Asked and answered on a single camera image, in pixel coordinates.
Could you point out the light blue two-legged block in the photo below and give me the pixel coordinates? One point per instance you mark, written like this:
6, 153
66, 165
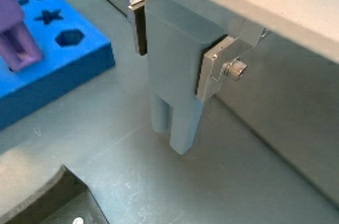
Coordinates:
177, 36

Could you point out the black curved stand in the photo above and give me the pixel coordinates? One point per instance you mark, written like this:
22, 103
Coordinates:
62, 201

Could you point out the purple pentagon two-legged block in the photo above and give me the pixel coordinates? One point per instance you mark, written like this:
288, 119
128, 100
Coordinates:
18, 49

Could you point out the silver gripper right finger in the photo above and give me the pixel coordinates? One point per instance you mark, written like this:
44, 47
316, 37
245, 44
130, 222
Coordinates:
221, 60

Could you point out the blue shape sorter board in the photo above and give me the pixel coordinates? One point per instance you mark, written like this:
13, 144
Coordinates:
77, 54

